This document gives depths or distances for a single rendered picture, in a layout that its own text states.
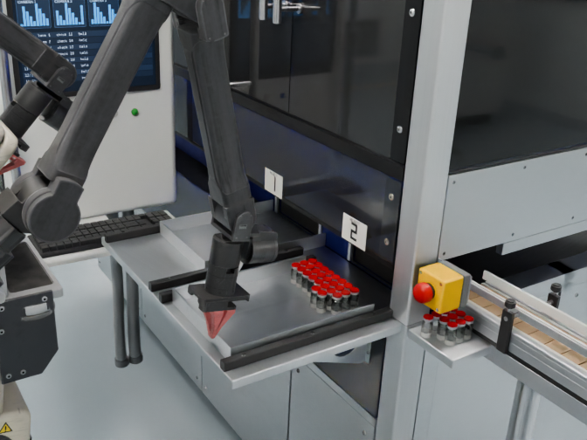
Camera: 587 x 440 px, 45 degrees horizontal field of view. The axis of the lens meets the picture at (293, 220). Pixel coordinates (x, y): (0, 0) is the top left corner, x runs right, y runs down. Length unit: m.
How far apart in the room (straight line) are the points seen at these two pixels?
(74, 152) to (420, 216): 0.66
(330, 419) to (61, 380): 1.32
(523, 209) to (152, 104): 1.10
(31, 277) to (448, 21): 0.86
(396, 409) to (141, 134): 1.09
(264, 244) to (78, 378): 1.67
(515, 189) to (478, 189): 0.12
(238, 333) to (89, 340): 1.72
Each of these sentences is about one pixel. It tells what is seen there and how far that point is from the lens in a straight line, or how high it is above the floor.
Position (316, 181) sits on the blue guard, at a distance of 1.67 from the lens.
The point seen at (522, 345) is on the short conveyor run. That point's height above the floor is 0.92.
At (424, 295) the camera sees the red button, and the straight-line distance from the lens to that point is 1.39.
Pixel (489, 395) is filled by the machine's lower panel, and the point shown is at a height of 0.59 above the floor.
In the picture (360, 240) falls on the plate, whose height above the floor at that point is 1.01.
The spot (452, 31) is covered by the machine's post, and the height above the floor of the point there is 1.48.
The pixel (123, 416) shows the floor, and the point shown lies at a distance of 2.68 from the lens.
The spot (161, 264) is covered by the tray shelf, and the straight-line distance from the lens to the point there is 1.72.
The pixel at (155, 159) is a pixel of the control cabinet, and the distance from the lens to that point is 2.20.
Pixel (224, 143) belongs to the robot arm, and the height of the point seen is 1.30.
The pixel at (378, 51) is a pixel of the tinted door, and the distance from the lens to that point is 1.46.
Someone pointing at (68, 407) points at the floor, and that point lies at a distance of 2.76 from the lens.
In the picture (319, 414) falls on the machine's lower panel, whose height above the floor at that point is 0.47.
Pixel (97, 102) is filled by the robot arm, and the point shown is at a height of 1.39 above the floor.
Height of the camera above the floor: 1.66
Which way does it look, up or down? 23 degrees down
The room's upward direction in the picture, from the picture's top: 3 degrees clockwise
